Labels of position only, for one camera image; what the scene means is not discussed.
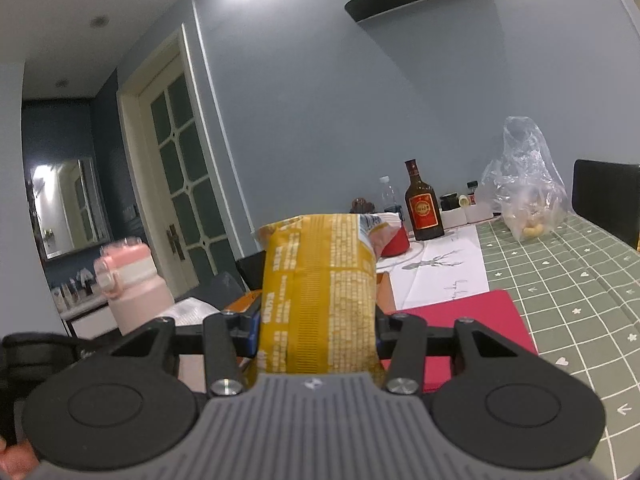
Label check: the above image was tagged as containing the yellow snack bag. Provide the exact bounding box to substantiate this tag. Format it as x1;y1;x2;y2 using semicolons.
256;212;403;376

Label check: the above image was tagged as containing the clear plastic bag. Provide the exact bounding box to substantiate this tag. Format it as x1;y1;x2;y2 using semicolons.
481;116;568;242

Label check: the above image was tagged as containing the person's left hand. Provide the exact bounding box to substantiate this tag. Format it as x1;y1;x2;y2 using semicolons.
0;435;38;478

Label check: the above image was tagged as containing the white cabinet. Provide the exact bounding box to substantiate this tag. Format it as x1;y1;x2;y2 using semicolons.
60;290;121;338

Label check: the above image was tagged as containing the clear water bottle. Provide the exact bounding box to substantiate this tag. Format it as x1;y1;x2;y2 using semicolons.
378;176;405;221

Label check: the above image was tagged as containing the white ceramic container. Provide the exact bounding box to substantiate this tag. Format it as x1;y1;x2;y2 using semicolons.
440;203;497;229

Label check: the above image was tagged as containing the white printed table runner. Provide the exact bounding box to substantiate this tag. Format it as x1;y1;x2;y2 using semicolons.
377;222;491;311

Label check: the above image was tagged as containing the wall mirror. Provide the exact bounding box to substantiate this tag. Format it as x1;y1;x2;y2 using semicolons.
27;157;112;261

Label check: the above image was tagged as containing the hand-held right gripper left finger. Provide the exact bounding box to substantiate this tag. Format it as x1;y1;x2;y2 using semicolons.
111;310;262;397

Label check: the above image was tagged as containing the brown liquor bottle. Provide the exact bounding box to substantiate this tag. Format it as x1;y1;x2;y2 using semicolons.
403;159;446;241

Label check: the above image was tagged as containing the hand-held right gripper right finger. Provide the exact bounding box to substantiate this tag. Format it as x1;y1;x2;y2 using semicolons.
372;305;538;395

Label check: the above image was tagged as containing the glass-paned door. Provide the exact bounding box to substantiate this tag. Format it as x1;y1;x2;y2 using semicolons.
117;25;251;291

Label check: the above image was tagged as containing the red box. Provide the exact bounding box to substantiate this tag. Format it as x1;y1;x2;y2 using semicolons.
380;290;540;393

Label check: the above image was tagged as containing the black chair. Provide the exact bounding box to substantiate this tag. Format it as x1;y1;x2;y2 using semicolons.
571;159;640;256
175;271;248;313
235;250;268;292

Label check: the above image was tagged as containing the white printed paper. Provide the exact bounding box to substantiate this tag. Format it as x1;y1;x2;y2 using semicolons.
160;296;227;333

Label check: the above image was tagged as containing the red cup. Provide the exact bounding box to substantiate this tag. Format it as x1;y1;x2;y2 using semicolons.
382;225;410;257

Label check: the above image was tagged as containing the pink water bottle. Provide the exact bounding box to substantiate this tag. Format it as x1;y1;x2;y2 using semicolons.
94;237;176;337

